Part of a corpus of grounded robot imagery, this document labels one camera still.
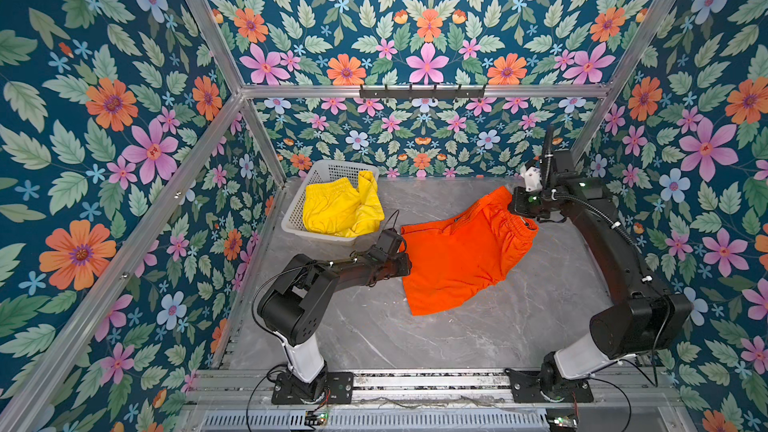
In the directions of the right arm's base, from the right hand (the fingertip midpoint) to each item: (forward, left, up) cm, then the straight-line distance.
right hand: (512, 202), depth 80 cm
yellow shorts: (+15, +55, -19) cm, 60 cm away
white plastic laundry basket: (+32, +61, -17) cm, 71 cm away
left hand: (-6, +27, -21) cm, 35 cm away
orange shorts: (-1, +5, -18) cm, 19 cm away
